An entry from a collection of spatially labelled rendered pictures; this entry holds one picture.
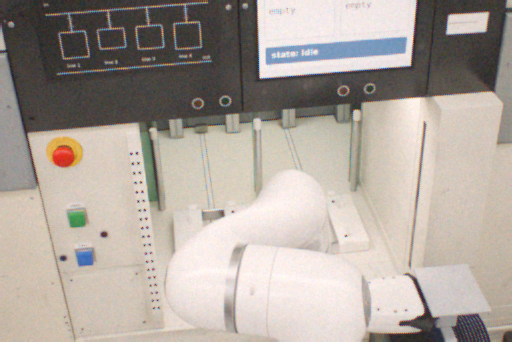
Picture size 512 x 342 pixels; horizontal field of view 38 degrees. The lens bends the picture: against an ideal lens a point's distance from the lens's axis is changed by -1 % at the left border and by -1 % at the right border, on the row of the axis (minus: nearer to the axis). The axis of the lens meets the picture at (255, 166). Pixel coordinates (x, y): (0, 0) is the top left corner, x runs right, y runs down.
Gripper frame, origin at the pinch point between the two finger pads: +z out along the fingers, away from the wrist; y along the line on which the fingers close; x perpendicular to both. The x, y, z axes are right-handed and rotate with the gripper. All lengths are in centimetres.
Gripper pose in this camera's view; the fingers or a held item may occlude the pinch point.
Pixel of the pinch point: (446, 298)
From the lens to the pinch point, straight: 133.0
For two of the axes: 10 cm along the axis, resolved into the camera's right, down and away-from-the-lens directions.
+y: 1.0, 5.3, -8.4
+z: 9.9, -0.8, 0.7
